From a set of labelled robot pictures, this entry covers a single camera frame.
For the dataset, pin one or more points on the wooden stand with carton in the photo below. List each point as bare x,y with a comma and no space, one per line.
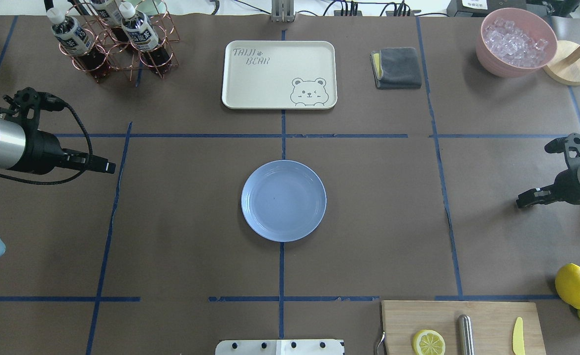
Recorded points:
565,65

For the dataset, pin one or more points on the cream bear tray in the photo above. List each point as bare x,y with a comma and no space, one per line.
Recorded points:
276,74

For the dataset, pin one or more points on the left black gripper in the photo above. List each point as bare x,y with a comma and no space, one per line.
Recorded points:
42,151

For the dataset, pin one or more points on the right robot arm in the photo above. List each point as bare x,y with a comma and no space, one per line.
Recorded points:
566,187

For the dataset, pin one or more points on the blue plate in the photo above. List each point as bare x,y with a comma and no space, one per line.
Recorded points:
283,201

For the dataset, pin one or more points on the yellow lemon front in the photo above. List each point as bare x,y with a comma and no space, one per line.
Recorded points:
567,284

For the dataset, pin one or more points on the pink ice bowl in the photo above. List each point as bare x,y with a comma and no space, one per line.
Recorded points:
513,42

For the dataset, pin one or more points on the wooden cutting board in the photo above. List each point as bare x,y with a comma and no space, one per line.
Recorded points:
491,325

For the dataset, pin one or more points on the aluminium frame post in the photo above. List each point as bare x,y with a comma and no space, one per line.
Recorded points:
283,11

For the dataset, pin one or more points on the yellow plastic knife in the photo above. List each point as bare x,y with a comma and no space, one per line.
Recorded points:
518,344

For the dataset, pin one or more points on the tea bottle white cap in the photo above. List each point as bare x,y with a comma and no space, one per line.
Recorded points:
78,43

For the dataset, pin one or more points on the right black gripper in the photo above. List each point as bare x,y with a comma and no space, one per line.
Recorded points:
567,187

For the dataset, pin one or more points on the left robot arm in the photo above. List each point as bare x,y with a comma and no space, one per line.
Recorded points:
69,179

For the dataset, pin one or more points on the half lemon slice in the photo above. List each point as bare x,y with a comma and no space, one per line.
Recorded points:
428,342

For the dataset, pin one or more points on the copper wire bottle rack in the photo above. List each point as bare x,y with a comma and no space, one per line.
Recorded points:
123,57

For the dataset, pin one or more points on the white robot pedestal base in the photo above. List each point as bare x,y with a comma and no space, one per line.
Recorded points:
281,347

